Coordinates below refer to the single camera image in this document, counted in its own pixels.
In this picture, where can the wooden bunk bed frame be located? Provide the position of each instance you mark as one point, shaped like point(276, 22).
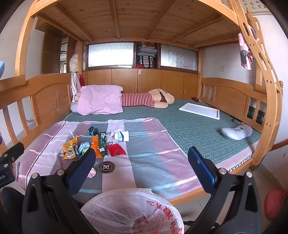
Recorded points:
point(51, 96)

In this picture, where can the green snack bag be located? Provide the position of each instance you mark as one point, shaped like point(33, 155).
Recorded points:
point(102, 144)

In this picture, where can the striped bag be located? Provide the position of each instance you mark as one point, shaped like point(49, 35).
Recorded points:
point(146, 60)

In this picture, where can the pale small pillow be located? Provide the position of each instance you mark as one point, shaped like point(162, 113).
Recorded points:
point(73, 108)

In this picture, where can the white bagged quilts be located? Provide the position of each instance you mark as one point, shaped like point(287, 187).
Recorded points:
point(75, 60)

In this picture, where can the yellow snack wrapper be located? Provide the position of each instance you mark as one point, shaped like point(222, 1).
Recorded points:
point(69, 148)

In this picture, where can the dark green crumpled wrapper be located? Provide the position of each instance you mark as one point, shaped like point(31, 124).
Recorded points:
point(93, 131)

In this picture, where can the white wall socket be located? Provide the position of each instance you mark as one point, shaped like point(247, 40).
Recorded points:
point(222, 68)

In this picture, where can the wooden bunk ladder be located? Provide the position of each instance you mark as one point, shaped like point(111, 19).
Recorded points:
point(267, 74)

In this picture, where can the plaid bed sheet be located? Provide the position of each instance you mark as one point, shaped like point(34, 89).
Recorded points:
point(144, 157)

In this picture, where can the red round plastic object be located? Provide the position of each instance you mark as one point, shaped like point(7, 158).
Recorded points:
point(275, 203)

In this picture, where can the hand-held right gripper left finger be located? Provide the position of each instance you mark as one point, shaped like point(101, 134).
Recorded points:
point(82, 167)

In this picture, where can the wooden cabinet row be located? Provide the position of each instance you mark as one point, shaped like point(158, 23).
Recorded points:
point(126, 78)

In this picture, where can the wooden shelf unit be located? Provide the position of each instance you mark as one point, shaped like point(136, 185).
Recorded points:
point(52, 56)

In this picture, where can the pink pillow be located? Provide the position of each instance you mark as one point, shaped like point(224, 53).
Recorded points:
point(101, 99)

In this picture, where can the pink hanging garment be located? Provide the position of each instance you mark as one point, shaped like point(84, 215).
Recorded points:
point(245, 54)

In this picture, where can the white hanging towel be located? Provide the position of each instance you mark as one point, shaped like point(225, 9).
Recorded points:
point(74, 86)

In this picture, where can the orange box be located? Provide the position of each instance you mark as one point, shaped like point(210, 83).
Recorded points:
point(95, 145)

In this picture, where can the white lattice waste bin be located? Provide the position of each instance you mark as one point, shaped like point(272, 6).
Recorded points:
point(105, 208)

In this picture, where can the white plastic scrap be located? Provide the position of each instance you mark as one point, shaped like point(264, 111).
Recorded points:
point(71, 135)

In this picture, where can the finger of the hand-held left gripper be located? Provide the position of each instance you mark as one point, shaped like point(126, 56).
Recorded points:
point(13, 149)

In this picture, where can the red cloth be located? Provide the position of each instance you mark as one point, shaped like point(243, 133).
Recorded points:
point(81, 81)

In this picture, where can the red foil packet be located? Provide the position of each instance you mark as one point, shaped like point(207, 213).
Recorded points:
point(115, 150)

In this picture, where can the pink paper scrap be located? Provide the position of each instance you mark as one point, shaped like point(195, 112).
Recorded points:
point(92, 172)

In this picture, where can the green woven mat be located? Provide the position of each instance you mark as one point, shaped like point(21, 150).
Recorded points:
point(191, 126)

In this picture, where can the white red-print plastic bag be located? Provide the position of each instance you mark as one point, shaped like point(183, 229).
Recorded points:
point(144, 216)

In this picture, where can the white and blue paper cup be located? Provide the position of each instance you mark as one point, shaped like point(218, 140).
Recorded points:
point(122, 136)

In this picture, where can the calligraphy wall scroll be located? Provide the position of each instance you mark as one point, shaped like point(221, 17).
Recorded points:
point(245, 4)

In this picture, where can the pale blue plastic wrapper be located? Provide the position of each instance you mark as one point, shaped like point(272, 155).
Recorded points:
point(83, 148)

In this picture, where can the ribbed glass sliding door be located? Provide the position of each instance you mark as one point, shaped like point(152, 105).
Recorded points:
point(110, 55)
point(178, 56)

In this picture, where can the white framed board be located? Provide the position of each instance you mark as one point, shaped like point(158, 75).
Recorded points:
point(200, 110)

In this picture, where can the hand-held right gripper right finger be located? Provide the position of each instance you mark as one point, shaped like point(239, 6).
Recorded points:
point(202, 167)

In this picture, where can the striped plush toy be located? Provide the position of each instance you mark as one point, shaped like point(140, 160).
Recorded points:
point(137, 100)

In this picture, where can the dark red case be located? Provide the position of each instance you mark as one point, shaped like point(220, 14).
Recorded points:
point(194, 99)

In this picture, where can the white crumpled tissue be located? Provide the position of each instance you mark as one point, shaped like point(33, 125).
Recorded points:
point(110, 139)

